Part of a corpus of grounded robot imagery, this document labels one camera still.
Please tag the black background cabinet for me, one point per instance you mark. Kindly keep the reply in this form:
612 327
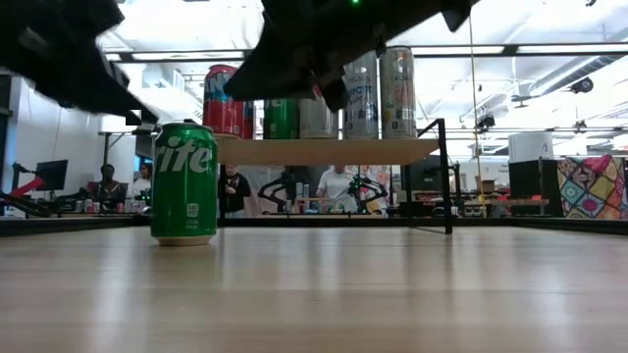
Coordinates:
530 184

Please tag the black ceiling-mounted device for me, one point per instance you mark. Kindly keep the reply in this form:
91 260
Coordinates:
486 121

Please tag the silver ventilation duct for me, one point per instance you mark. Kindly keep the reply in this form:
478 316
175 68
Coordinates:
554 83

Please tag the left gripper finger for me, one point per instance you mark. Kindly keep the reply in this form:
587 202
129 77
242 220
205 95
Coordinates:
113 98

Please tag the green Sprite can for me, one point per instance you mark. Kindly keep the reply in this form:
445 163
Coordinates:
184 196
280 120

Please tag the black aluminium frame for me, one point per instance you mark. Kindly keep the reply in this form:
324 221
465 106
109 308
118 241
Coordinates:
579 225

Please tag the wooden shelf black metal legs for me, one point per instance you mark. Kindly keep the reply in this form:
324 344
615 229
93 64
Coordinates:
324 152

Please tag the long ceiling light bar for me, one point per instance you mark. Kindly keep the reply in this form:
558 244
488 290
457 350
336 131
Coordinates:
539 49

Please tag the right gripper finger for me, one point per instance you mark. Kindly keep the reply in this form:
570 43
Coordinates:
275 78
336 93

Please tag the black-legged background table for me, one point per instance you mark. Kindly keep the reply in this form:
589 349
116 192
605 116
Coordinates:
104 162

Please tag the colourful patchwork quilt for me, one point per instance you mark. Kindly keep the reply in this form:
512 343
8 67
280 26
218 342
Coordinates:
593 186

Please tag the black background robot arm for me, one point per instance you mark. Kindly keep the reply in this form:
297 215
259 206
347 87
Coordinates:
365 188
275 188

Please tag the black background monitor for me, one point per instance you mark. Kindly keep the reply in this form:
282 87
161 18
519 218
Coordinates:
427 176
51 175

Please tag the slim Celsius Arctic Vibe can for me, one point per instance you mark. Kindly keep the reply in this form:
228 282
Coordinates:
398 98
362 113

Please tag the black ceiling dome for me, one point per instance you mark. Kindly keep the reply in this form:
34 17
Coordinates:
582 85

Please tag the colourful poster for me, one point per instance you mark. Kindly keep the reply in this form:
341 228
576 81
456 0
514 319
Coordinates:
385 181

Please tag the cardboard box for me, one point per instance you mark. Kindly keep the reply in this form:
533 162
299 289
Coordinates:
485 186

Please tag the silver Diet Coke can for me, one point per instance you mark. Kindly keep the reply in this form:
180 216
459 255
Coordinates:
316 122

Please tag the seated person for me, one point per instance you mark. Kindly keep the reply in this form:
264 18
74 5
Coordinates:
141 184

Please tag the red padded bar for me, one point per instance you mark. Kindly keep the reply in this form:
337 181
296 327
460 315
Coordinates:
27 187

